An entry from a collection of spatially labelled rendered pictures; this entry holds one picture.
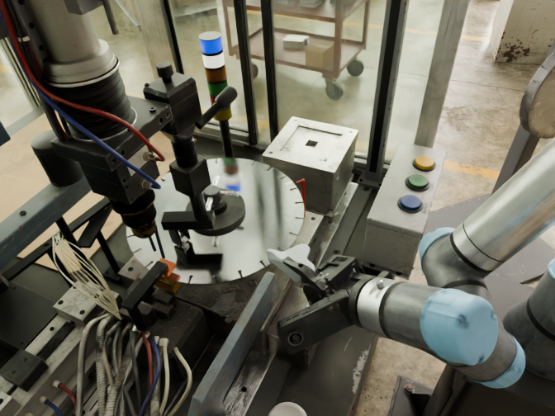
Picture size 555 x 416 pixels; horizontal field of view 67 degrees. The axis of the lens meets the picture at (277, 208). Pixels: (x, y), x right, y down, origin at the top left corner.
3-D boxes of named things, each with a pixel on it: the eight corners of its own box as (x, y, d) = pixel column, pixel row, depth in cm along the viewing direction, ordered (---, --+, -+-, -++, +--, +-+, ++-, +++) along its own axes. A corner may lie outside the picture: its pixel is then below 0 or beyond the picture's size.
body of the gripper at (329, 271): (348, 290, 71) (405, 304, 61) (312, 322, 67) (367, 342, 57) (330, 252, 69) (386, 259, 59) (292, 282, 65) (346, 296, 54)
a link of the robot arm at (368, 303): (391, 352, 53) (367, 300, 51) (365, 343, 57) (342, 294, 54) (425, 316, 56) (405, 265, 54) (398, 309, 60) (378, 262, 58)
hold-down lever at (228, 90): (204, 96, 61) (201, 78, 59) (241, 103, 59) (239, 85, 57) (173, 124, 56) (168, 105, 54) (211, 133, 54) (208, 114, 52)
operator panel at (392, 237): (391, 187, 111) (400, 140, 101) (434, 198, 108) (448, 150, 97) (360, 265, 93) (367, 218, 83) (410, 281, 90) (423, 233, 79)
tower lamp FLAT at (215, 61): (211, 59, 93) (208, 44, 91) (228, 61, 91) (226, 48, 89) (200, 67, 90) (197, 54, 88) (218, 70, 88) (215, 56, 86)
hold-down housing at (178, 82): (194, 174, 68) (166, 52, 54) (217, 184, 66) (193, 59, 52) (170, 194, 64) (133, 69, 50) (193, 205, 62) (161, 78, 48)
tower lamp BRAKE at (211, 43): (208, 44, 91) (206, 30, 89) (226, 47, 89) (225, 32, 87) (196, 53, 88) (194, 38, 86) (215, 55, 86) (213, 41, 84)
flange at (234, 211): (250, 225, 76) (249, 215, 74) (189, 238, 74) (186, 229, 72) (239, 186, 84) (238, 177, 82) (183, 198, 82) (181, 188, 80)
